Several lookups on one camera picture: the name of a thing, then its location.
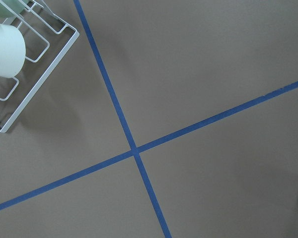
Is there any mint green cup in rack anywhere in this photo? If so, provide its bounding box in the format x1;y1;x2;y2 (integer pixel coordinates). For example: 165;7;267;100
0;24;26;78

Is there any white wire cup rack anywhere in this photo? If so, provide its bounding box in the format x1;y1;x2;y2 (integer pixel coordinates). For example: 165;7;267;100
0;0;79;133

